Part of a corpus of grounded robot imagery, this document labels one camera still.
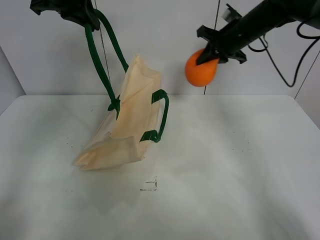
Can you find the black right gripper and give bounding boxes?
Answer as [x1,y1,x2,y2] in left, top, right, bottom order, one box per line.
[196,25,247,66]

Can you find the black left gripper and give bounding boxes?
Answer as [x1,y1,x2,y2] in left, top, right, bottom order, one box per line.
[30,0,100,30]

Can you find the orange fruit with stem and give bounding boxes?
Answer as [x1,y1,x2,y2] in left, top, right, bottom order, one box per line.
[184,48,219,87]

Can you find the white linen bag green handles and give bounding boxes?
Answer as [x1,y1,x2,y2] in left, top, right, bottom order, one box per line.
[73,9,169,171]

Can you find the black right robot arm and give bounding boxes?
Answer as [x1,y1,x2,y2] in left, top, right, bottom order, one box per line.
[196,0,320,65]

